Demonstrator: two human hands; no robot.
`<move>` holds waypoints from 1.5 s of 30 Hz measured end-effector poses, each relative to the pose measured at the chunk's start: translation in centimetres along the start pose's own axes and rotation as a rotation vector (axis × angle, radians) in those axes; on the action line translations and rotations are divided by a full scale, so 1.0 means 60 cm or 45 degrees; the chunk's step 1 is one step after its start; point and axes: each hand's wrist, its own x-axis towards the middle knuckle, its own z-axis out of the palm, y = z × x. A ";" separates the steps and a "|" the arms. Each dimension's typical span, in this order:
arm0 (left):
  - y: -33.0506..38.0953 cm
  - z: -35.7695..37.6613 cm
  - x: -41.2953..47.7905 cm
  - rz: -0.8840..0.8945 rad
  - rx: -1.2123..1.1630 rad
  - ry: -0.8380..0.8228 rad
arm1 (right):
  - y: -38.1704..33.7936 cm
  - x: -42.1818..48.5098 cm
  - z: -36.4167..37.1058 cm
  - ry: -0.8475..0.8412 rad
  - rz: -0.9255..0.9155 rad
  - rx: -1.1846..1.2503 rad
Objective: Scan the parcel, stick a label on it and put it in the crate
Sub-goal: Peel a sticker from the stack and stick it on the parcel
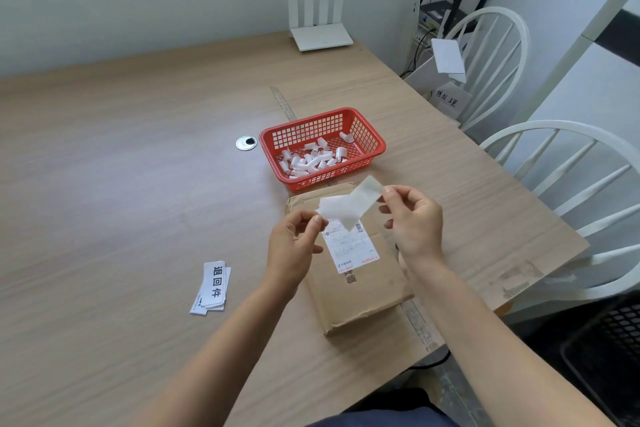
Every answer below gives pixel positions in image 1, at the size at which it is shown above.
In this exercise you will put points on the white router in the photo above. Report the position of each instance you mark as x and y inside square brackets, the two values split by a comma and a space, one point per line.
[320, 39]

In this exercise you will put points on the blank white paper card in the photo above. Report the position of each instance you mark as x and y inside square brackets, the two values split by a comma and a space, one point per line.
[447, 56]

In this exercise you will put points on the person's right hand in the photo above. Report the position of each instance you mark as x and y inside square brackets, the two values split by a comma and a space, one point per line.
[420, 231]

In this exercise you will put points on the handwritten white paper sign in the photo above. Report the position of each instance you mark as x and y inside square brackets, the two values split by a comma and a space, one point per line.
[447, 99]

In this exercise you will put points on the dark blue trousers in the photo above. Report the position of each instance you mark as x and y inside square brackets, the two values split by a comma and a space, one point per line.
[400, 416]

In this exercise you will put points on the person's left hand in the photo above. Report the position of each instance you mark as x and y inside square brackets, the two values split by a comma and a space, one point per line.
[290, 256]

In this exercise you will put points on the white boxes with papers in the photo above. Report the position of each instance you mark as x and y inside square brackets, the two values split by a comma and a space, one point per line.
[420, 76]

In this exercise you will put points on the translucent backing paper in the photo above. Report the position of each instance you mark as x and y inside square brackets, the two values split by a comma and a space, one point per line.
[370, 189]

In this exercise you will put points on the white wooden chair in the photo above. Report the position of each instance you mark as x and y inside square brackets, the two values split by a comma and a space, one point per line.
[565, 125]
[600, 91]
[492, 11]

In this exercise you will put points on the person's right forearm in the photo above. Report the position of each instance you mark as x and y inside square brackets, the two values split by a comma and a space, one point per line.
[490, 341]

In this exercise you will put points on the red plastic basket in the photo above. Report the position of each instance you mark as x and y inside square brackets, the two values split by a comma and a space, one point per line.
[273, 160]

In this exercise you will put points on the single white printed label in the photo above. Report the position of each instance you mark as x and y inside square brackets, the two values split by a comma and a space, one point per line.
[340, 209]

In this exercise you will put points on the near white wooden chair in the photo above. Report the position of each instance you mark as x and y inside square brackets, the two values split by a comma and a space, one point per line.
[600, 91]

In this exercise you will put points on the stack of white labels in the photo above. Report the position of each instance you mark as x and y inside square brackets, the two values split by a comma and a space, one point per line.
[212, 286]

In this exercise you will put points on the person's left forearm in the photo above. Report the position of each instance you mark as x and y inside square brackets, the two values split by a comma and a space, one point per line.
[225, 366]

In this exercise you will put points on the brown cardboard box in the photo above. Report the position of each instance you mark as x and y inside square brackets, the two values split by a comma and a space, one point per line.
[360, 291]

